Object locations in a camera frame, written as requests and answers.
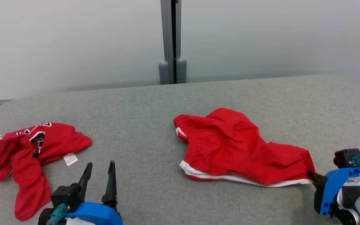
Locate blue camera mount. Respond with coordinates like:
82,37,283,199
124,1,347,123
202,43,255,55
319,167,360,216
65,202,123,225

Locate blue left camera mount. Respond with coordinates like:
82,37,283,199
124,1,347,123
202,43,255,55
65,202,123,225

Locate red basketball jersey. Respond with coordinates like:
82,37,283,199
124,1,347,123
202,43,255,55
0,122,92,221

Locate grey metal partition post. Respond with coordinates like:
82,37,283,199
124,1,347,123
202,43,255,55
158,0,187,85

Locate teal left camera plug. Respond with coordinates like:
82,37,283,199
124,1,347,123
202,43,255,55
46,204,67,225

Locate blue right camera mount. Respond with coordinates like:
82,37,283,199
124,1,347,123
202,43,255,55
319,167,360,216

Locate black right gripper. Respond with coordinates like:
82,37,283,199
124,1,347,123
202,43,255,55
307,171,328,215

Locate red shorts with white trim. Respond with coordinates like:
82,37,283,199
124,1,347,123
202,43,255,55
173,108,316,188

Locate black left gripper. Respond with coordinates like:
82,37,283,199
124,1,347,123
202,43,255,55
38,161,118,225

